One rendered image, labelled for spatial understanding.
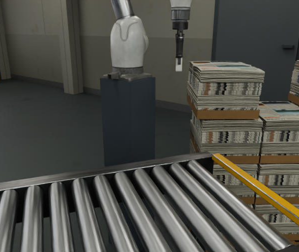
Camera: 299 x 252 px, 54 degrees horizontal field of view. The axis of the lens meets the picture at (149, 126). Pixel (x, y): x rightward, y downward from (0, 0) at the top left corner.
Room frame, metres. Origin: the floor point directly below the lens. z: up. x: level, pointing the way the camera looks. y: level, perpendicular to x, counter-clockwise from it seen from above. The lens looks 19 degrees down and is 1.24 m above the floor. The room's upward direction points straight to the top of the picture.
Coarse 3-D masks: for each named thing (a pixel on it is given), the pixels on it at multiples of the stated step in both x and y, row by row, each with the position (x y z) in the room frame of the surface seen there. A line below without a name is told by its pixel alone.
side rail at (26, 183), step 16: (144, 160) 0.92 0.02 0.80; (160, 160) 0.92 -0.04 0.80; (176, 160) 0.92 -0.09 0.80; (208, 160) 0.95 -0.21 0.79; (48, 176) 0.80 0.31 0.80; (64, 176) 0.80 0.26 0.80; (80, 176) 0.80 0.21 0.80; (112, 176) 0.83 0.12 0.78; (128, 176) 0.85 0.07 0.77; (0, 192) 0.72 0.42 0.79; (48, 208) 0.76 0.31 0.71
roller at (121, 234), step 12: (96, 180) 0.79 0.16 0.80; (96, 192) 0.74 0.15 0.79; (108, 192) 0.71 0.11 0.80; (108, 204) 0.65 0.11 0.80; (108, 216) 0.61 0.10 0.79; (120, 216) 0.61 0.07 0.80; (108, 228) 0.58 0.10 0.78; (120, 228) 0.56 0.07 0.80; (120, 240) 0.52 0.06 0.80; (132, 240) 0.52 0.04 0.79
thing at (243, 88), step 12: (204, 72) 1.28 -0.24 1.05; (216, 72) 1.28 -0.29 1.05; (228, 72) 1.28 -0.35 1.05; (240, 72) 1.28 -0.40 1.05; (252, 72) 1.28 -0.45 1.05; (264, 72) 1.28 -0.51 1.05; (204, 84) 1.29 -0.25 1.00; (216, 84) 1.29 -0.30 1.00; (228, 84) 1.29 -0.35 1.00; (240, 84) 1.29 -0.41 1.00; (252, 84) 1.29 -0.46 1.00; (192, 96) 1.43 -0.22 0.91; (204, 96) 1.29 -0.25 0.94; (216, 96) 1.29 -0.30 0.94; (228, 96) 1.29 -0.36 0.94; (240, 96) 1.29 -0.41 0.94; (252, 96) 1.29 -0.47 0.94; (204, 108) 1.29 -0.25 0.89; (216, 108) 1.29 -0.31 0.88; (228, 108) 1.29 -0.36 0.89; (240, 108) 1.29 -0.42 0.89; (252, 108) 1.29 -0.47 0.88
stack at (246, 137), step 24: (192, 120) 1.62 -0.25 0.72; (216, 120) 1.29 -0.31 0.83; (240, 120) 1.29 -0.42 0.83; (264, 120) 1.32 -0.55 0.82; (288, 120) 1.29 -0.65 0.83; (192, 144) 1.56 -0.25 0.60; (216, 144) 1.29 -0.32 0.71; (240, 144) 1.29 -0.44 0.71; (264, 144) 1.29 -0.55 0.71; (288, 144) 1.29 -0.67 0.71; (216, 168) 1.29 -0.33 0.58; (264, 168) 1.29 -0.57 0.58; (288, 168) 1.29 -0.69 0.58; (240, 192) 1.29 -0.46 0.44; (288, 192) 1.30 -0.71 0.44; (264, 216) 1.30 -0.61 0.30
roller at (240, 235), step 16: (176, 176) 0.83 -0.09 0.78; (192, 176) 0.81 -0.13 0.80; (192, 192) 0.73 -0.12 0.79; (208, 192) 0.71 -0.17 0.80; (208, 208) 0.65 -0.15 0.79; (224, 208) 0.64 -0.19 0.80; (224, 224) 0.58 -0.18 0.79; (240, 224) 0.57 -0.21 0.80; (240, 240) 0.53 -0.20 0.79; (256, 240) 0.52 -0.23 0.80
